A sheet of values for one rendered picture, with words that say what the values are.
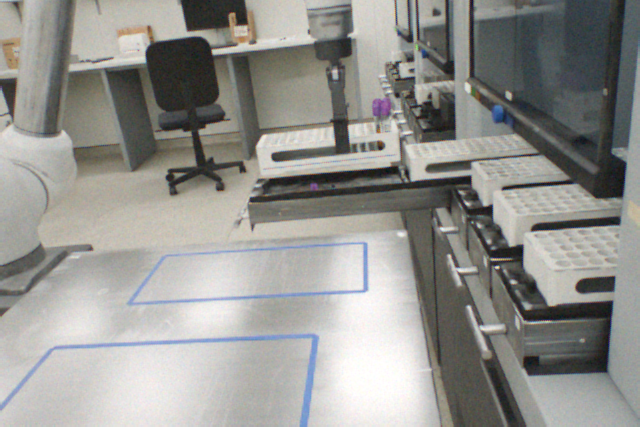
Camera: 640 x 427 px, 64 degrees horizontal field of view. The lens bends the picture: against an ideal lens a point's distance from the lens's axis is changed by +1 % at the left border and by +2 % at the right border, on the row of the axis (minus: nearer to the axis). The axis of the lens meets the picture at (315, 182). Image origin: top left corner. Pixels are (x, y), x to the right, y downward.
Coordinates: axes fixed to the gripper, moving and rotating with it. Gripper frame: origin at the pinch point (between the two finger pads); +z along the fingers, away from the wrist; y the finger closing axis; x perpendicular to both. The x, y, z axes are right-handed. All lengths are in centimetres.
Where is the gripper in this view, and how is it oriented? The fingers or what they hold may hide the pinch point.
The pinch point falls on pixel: (342, 135)
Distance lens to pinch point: 108.9
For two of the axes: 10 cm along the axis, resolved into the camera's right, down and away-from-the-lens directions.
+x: 9.9, -0.9, -0.9
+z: 1.2, 9.3, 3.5
